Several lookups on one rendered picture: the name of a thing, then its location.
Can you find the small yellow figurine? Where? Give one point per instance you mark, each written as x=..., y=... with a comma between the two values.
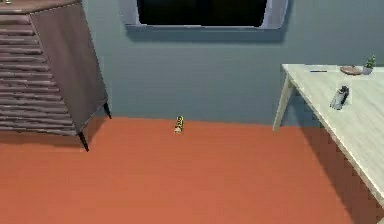
x=179, y=125

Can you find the dark thin pen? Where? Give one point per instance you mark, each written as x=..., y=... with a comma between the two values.
x=318, y=71

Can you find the brown chest of drawers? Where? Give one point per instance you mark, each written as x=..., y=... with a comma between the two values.
x=63, y=66

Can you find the grey and black bottle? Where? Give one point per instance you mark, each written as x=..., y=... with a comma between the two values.
x=339, y=97

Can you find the pale wooden table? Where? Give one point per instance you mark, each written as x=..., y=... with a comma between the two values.
x=353, y=110

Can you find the brown flat dish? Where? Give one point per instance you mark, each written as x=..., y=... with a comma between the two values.
x=350, y=70

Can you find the small green potted plant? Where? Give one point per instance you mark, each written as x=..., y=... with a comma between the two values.
x=369, y=65

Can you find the dark window with pale frame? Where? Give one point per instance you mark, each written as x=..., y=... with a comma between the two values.
x=203, y=11

